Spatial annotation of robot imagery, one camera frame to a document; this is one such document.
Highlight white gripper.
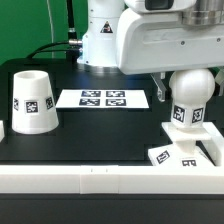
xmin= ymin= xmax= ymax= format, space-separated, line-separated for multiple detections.
xmin=116 ymin=9 xmax=224 ymax=102

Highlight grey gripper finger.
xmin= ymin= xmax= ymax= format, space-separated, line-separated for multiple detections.
xmin=215 ymin=67 xmax=224 ymax=96

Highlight white lamp bulb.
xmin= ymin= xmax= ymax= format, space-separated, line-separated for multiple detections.
xmin=169 ymin=69 xmax=215 ymax=131

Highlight white lamp base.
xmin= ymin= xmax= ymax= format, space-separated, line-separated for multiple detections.
xmin=148 ymin=122 xmax=212 ymax=168

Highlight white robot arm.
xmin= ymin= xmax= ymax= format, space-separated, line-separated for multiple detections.
xmin=78 ymin=0 xmax=224 ymax=101

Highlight white lamp shade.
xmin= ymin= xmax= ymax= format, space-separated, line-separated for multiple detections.
xmin=12 ymin=70 xmax=59 ymax=134

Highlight white right fence bar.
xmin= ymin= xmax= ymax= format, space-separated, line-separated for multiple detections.
xmin=202 ymin=122 xmax=224 ymax=167

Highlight white fence bar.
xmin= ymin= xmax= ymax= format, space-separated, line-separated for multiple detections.
xmin=202 ymin=122 xmax=224 ymax=167
xmin=0 ymin=165 xmax=224 ymax=194

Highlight white marker sheet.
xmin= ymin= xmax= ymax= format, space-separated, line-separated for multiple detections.
xmin=56 ymin=89 xmax=149 ymax=109

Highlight white left fence piece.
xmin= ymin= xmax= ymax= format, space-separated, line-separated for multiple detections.
xmin=0 ymin=120 xmax=5 ymax=142

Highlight white front fence bar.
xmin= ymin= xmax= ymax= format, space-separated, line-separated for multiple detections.
xmin=0 ymin=165 xmax=224 ymax=194

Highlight black cable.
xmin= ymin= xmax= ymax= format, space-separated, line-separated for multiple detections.
xmin=26 ymin=0 xmax=84 ymax=60

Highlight white thin cable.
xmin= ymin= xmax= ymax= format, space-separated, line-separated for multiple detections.
xmin=45 ymin=0 xmax=56 ymax=58

